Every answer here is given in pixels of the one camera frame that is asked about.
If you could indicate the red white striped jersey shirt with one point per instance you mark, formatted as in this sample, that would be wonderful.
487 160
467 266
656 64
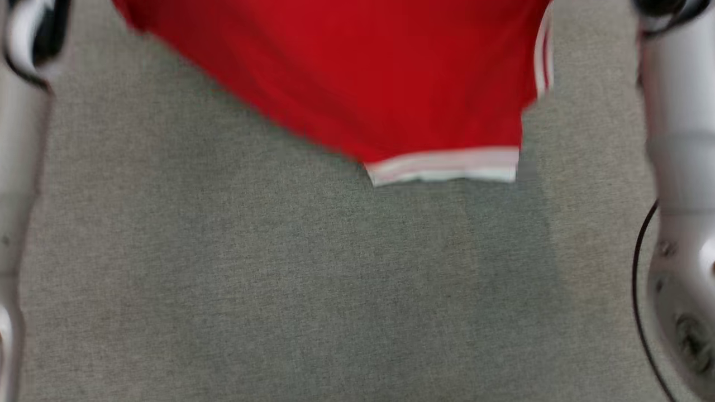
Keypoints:
363 67

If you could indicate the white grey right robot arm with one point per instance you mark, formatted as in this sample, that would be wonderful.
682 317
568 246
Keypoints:
681 139

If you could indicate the grey fabric sofa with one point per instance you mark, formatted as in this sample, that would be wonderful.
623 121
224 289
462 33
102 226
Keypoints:
279 279

